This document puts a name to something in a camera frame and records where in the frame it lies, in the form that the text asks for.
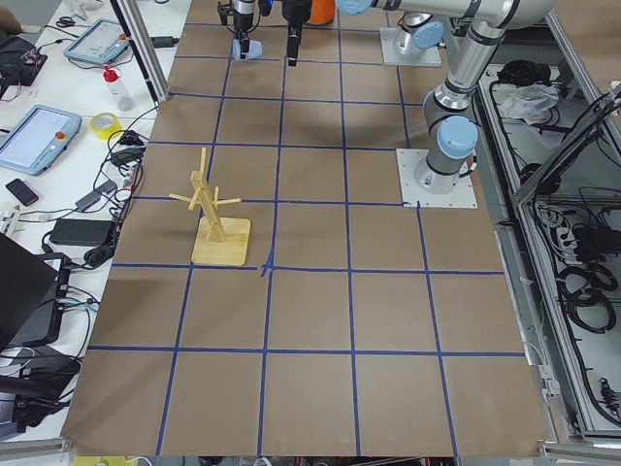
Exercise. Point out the light blue plastic cup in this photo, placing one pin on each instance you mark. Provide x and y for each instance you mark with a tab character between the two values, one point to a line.
255	50

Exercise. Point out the wooden cup rack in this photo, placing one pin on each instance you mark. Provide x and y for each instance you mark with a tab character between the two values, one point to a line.
219	240

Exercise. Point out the black smartphone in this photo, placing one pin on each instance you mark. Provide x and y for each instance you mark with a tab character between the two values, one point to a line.
25	195

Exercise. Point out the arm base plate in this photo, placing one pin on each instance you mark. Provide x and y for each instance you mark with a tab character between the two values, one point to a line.
417	48
421	187

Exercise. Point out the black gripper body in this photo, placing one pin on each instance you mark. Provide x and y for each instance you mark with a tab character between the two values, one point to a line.
241	19
296	12

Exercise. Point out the red capped squeeze bottle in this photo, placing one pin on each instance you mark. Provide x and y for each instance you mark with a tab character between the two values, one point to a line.
118	90

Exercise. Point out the near teach pendant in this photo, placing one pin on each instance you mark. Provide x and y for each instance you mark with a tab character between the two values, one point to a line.
38	139

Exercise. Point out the white crumpled cloth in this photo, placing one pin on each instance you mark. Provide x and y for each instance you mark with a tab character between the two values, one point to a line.
532	103

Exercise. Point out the orange can with silver lid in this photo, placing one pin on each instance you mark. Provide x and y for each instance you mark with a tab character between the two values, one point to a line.
322	12

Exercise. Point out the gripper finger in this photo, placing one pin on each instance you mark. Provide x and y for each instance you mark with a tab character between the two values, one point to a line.
294	39
244	43

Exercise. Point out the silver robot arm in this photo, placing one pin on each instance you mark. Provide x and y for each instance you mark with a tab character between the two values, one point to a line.
453	136
410	21

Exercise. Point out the black power adapter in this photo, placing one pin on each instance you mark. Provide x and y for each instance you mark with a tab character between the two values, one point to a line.
80	232

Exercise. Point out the black laptop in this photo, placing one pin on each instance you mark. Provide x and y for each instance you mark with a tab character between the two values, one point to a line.
32	286

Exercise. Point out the teach pendant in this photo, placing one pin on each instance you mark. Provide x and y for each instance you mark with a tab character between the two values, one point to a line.
101	43
38	139

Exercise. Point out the yellow tape roll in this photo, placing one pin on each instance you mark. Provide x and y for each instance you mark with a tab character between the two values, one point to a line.
105	126

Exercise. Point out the far teach pendant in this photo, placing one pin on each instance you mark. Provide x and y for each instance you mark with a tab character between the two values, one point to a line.
101	43

